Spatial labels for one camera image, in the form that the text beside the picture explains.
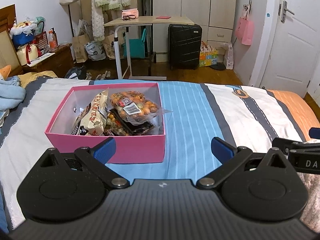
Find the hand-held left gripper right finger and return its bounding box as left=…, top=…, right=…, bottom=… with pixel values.
left=196, top=137, right=288, bottom=189

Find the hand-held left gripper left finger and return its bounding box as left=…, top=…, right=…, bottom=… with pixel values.
left=37, top=137, right=130, bottom=189

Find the clear coated peanut bag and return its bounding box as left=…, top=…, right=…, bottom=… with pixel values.
left=104, top=112, right=130, bottom=137
left=110, top=90, right=173, bottom=125

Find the large cream noodle bag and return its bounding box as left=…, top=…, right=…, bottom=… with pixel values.
left=71, top=89, right=110, bottom=137

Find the pink cardboard box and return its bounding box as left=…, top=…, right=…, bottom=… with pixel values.
left=44, top=82, right=167, bottom=164

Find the long black snack packet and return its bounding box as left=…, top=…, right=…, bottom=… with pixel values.
left=111, top=109, right=154, bottom=135

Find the road print bedsheet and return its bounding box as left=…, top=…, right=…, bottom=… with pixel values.
left=0, top=76, right=320, bottom=230

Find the pair of slippers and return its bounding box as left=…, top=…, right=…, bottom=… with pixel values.
left=86, top=71, right=112, bottom=80

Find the white door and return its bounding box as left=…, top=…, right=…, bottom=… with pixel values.
left=260, top=0, right=320, bottom=98

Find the black bag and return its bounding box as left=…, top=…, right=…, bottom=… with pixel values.
left=64, top=66, right=87, bottom=80

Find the colourful gift bag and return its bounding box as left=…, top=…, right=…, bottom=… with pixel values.
left=199, top=41, right=219, bottom=67

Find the tall white plastic bag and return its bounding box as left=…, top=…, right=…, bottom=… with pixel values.
left=221, top=42, right=234, bottom=70

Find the white printed plastic bag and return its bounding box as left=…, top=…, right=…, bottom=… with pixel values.
left=84, top=41, right=107, bottom=61

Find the yellow pillow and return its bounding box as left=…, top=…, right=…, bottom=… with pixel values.
left=20, top=71, right=58, bottom=88

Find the wooden nightstand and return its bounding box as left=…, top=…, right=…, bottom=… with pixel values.
left=22, top=43, right=74, bottom=78

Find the brown paper bag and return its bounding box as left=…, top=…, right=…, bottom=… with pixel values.
left=103, top=34, right=125, bottom=59
left=72, top=19, right=93, bottom=63

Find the teal shopping bag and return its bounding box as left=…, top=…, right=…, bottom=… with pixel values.
left=124, top=29, right=148, bottom=58

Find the light blue blanket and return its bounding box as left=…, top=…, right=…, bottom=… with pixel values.
left=0, top=76, right=27, bottom=110

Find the black suitcase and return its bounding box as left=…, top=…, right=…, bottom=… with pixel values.
left=168, top=24, right=203, bottom=70

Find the pink paper bag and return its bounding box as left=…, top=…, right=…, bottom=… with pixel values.
left=234, top=16, right=254, bottom=46

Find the orange bottle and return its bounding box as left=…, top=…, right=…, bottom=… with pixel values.
left=48, top=27, right=59, bottom=53

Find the cream bag with red ribbon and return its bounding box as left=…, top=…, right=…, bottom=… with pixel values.
left=16, top=42, right=42, bottom=66

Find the red gift box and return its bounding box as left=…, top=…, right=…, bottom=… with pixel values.
left=34, top=31, right=49, bottom=53

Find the wooden overbed table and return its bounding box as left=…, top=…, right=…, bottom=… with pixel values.
left=104, top=15, right=195, bottom=80

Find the pink tissue box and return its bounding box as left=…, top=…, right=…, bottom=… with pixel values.
left=122, top=8, right=139, bottom=19

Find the wooden padded headboard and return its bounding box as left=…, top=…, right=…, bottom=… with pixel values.
left=0, top=4, right=24, bottom=75

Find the flower bouquet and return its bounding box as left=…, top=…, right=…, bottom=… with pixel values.
left=9, top=16, right=47, bottom=48

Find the white wardrobe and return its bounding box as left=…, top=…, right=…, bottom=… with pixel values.
left=152, top=0, right=238, bottom=43

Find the metal door handle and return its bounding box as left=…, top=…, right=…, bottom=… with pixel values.
left=280, top=0, right=295, bottom=22

